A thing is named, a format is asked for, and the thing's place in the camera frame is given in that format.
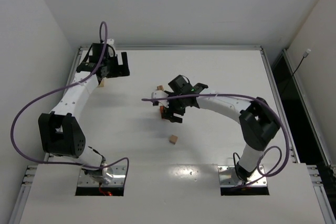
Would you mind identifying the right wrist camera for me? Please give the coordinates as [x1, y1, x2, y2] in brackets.
[151, 90, 169, 108]

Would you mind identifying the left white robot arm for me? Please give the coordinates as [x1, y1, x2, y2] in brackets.
[38, 43, 130, 179]

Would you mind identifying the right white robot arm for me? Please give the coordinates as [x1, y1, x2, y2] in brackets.
[152, 75, 280, 182]

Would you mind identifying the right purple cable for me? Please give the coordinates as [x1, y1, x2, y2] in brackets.
[141, 93, 291, 188]

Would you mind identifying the metal base plate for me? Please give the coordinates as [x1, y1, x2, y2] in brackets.
[217, 165, 268, 188]
[77, 165, 126, 187]

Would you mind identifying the black wall cable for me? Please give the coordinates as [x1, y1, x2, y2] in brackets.
[278, 48, 312, 96]

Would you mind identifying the brown arch wood block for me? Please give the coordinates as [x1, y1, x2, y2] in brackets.
[160, 106, 164, 119]

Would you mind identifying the lone light wood cube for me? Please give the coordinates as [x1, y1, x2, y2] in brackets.
[169, 135, 179, 145]

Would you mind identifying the purple cable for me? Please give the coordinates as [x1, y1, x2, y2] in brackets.
[10, 21, 130, 180]
[141, 93, 291, 188]

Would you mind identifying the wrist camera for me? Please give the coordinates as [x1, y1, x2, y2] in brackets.
[107, 39, 116, 57]
[151, 90, 169, 108]

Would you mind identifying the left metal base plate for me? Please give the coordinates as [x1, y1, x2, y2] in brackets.
[77, 165, 126, 187]

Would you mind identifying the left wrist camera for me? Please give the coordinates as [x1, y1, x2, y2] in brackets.
[107, 39, 116, 57]

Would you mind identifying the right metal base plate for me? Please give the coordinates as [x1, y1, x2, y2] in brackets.
[217, 165, 268, 188]

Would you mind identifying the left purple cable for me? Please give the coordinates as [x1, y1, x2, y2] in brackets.
[10, 21, 130, 180]

